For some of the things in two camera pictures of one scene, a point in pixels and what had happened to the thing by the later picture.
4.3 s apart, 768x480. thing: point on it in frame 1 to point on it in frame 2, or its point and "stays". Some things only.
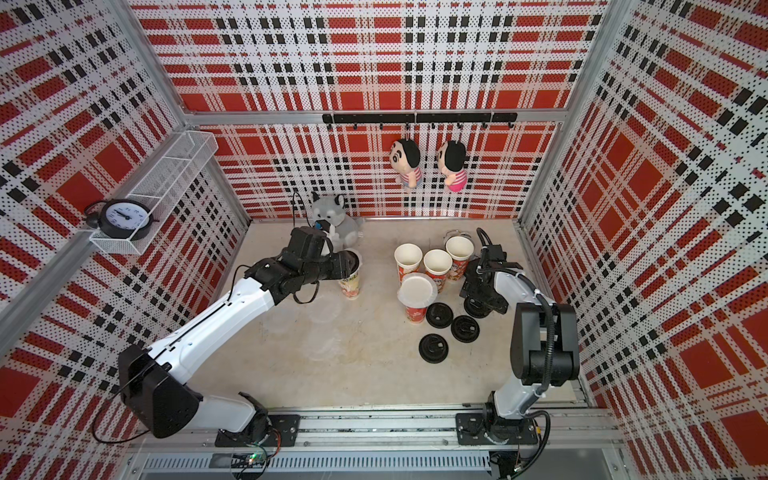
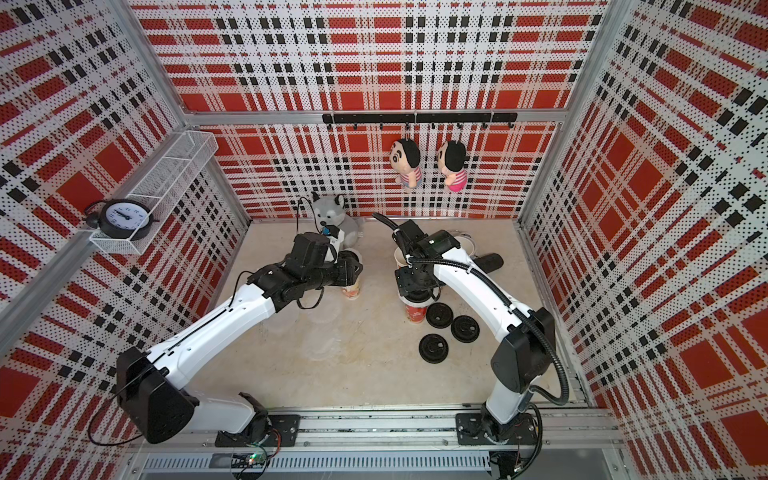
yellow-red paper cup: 350,286 stays
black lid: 476,307 to 418,291
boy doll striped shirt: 405,158 stays
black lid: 465,329 stays
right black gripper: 472,288 to 404,274
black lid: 439,315 stays
